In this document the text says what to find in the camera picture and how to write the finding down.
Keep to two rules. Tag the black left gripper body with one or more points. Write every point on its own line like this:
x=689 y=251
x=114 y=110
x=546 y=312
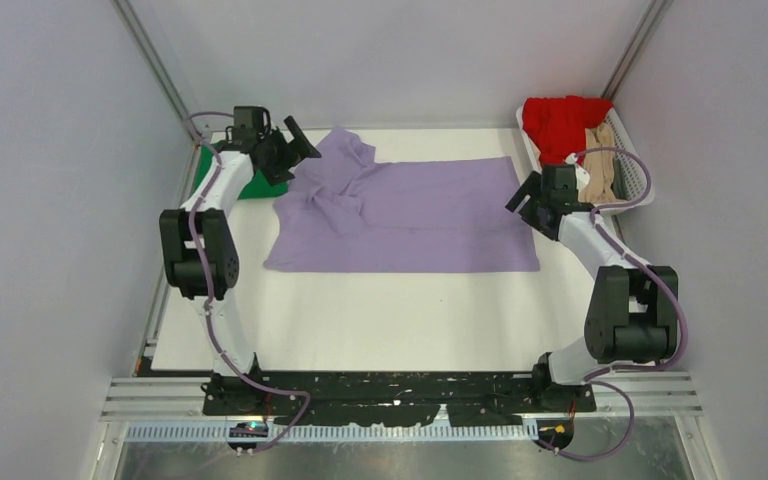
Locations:
x=270 y=169

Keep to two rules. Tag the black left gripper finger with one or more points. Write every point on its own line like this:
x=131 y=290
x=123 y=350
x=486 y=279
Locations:
x=286 y=154
x=300 y=146

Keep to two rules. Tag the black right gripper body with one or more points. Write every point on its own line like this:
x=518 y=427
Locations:
x=531 y=215

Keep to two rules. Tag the lavender purple t-shirt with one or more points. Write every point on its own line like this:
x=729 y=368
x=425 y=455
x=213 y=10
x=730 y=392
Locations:
x=346 y=212

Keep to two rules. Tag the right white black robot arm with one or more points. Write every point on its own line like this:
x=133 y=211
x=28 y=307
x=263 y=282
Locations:
x=634 y=320

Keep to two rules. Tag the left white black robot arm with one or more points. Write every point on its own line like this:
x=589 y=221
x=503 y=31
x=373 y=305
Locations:
x=200 y=257

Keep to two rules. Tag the green folded t-shirt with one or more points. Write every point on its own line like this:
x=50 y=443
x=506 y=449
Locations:
x=224 y=177

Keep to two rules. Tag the beige t-shirt in basket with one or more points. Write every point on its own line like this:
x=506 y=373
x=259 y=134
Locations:
x=600 y=166

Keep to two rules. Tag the red t-shirt in basket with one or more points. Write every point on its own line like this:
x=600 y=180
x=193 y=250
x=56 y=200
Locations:
x=557 y=125

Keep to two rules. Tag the white plastic laundry basket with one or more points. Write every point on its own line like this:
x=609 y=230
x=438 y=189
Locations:
x=629 y=174

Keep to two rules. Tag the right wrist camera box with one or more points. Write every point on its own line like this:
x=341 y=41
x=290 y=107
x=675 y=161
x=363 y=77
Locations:
x=582 y=177

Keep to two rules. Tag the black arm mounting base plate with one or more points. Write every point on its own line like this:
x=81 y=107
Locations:
x=395 y=399

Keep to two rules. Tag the aluminium front frame rail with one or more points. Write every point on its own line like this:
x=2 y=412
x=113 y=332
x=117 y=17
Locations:
x=161 y=408

